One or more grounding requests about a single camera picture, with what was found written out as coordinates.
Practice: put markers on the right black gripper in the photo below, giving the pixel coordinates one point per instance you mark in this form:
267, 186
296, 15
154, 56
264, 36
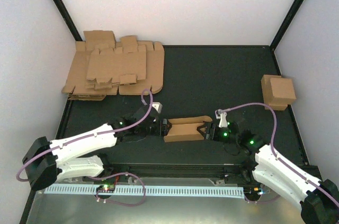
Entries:
213, 136

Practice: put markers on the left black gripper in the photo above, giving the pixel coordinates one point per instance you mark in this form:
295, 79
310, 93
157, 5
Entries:
158, 131

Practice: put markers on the cardboard box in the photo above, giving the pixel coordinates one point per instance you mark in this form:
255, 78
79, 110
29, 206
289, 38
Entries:
265, 90
282, 91
186, 129

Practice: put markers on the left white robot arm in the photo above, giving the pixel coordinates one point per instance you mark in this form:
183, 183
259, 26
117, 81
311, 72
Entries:
49, 161

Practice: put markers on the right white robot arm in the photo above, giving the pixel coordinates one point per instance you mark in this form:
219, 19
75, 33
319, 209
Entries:
316, 200

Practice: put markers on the left controller circuit board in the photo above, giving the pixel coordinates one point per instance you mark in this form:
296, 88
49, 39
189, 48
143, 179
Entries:
106, 188

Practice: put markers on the controller circuit board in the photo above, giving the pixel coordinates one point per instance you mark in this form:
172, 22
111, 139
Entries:
254, 190
106, 188

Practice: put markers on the right controller circuit board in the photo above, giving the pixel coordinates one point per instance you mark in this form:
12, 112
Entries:
254, 190

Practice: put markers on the stack of flat cardboard blanks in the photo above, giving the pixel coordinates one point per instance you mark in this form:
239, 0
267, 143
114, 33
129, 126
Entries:
104, 66

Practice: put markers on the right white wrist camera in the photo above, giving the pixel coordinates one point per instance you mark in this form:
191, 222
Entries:
221, 116

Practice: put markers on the light blue slotted cable duct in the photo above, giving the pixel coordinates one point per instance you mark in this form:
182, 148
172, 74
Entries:
149, 190

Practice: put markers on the left black frame post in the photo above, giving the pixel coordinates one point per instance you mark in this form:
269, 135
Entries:
63, 11

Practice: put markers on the black frame post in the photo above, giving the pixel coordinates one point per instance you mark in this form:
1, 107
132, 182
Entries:
294, 8
63, 11

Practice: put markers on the right black frame post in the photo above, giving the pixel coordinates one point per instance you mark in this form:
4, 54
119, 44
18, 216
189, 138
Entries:
294, 8

